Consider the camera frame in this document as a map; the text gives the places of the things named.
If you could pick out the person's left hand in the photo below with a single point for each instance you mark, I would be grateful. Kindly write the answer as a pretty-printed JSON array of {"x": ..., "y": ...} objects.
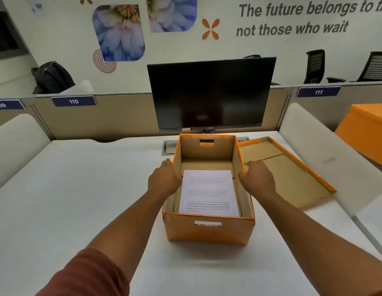
[{"x": 163, "y": 180}]

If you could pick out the person's right hand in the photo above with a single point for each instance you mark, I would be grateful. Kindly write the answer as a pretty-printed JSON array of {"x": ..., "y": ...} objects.
[{"x": 259, "y": 178}]

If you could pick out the orange cardboard lid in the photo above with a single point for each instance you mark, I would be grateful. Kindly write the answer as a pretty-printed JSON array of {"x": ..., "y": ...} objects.
[{"x": 289, "y": 178}]

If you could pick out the orange cardboard box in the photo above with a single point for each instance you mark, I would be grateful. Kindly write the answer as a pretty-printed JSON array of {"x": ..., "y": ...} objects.
[{"x": 206, "y": 232}]

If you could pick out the person's right forearm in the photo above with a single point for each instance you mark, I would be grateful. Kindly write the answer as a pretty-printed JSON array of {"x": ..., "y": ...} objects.
[{"x": 317, "y": 249}]

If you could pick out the person's left forearm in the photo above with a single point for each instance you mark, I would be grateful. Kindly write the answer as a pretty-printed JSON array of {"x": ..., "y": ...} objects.
[{"x": 132, "y": 231}]

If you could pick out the white printed paper sheet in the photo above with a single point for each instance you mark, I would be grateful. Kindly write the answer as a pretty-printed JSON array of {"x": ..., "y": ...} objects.
[{"x": 209, "y": 194}]

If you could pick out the white side divider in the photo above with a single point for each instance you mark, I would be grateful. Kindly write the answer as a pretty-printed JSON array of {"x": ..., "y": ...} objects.
[
  {"x": 327, "y": 157},
  {"x": 18, "y": 144},
  {"x": 81, "y": 87}
]

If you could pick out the beige desk partition panel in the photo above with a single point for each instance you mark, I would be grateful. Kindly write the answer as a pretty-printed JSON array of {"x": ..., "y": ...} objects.
[
  {"x": 12, "y": 117},
  {"x": 320, "y": 107},
  {"x": 110, "y": 120}
]

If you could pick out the black computer monitor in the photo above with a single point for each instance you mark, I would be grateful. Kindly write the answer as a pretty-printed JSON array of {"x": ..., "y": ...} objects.
[{"x": 209, "y": 95}]

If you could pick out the blue number label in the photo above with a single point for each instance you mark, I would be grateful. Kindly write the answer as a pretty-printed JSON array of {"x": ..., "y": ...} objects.
[
  {"x": 318, "y": 92},
  {"x": 7, "y": 105},
  {"x": 74, "y": 101}
]

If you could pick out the black backpack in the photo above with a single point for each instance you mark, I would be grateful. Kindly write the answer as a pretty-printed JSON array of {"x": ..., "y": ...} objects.
[{"x": 52, "y": 77}]

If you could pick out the small brown petal decal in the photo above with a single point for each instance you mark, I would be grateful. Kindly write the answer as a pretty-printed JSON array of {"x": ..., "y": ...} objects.
[{"x": 87, "y": 0}]

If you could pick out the dark glass window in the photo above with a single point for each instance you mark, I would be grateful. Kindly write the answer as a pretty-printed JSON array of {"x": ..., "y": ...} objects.
[{"x": 5, "y": 33}]

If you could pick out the red spiral wall decal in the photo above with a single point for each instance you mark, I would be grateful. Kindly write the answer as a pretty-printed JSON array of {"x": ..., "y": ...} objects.
[{"x": 100, "y": 63}]

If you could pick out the blue flower wall picture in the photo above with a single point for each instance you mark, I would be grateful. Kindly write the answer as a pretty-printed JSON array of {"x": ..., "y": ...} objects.
[
  {"x": 172, "y": 13},
  {"x": 118, "y": 33}
]

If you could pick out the orange petal wall decal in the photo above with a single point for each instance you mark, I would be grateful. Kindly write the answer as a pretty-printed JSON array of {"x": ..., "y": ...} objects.
[{"x": 206, "y": 24}]

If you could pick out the white wall notice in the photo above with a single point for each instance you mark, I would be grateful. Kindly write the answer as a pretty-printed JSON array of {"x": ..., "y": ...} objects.
[{"x": 36, "y": 4}]

